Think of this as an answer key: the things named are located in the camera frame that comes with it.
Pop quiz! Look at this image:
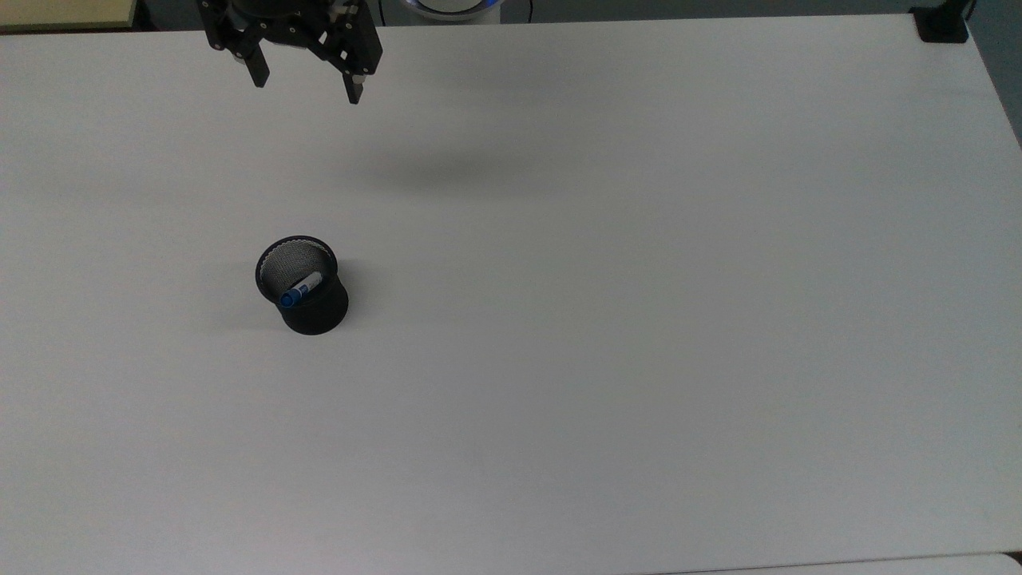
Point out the beige desk surface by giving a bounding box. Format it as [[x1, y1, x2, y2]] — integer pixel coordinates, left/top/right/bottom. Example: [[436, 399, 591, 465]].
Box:
[[0, 0, 141, 34]]

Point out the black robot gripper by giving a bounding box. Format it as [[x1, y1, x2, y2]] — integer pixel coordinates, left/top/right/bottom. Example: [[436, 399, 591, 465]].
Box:
[[197, 0, 384, 106]]

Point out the black camera stand with clamp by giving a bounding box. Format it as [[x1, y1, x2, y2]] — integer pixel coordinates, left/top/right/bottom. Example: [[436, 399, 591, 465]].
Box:
[[910, 0, 976, 44]]

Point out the black mesh pen cup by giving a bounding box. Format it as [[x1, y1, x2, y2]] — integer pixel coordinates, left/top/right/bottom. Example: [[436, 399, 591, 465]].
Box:
[[255, 235, 350, 336]]

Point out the blue and white marker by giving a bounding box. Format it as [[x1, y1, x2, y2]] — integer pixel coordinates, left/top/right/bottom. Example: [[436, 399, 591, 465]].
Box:
[[279, 271, 325, 310]]

